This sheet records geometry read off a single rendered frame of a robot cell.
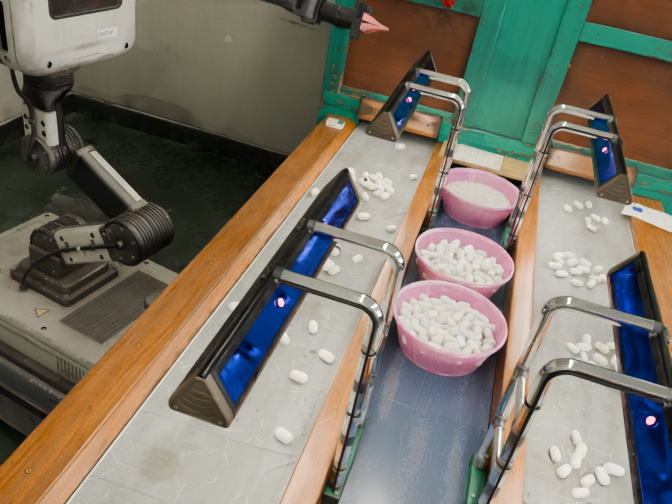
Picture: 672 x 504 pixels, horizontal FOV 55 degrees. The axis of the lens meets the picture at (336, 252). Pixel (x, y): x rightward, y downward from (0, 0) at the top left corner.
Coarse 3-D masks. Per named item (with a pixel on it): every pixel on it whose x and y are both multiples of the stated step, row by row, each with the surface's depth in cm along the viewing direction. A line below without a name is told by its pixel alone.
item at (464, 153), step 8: (456, 152) 225; (464, 152) 226; (472, 152) 227; (480, 152) 228; (488, 152) 229; (464, 160) 220; (472, 160) 221; (480, 160) 222; (488, 160) 223; (496, 160) 224; (496, 168) 219
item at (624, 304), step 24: (624, 264) 116; (648, 264) 112; (624, 288) 110; (648, 288) 105; (648, 312) 100; (624, 336) 101; (648, 336) 96; (624, 360) 96; (648, 360) 92; (624, 408) 89; (648, 408) 85; (648, 432) 82; (648, 456) 79; (648, 480) 77
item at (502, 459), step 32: (544, 320) 99; (608, 320) 96; (640, 320) 95; (512, 384) 107; (544, 384) 86; (608, 384) 83; (640, 384) 83; (480, 448) 117; (512, 448) 93; (480, 480) 117
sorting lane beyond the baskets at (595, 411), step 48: (576, 192) 222; (576, 240) 193; (624, 240) 198; (576, 288) 171; (576, 336) 153; (576, 384) 139; (528, 432) 125; (624, 432) 129; (528, 480) 115; (576, 480) 117; (624, 480) 119
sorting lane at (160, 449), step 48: (384, 144) 230; (384, 192) 199; (384, 240) 176; (240, 288) 148; (288, 336) 137; (336, 336) 139; (288, 384) 125; (144, 432) 111; (192, 432) 112; (240, 432) 114; (96, 480) 102; (144, 480) 103; (192, 480) 104; (240, 480) 106; (288, 480) 107
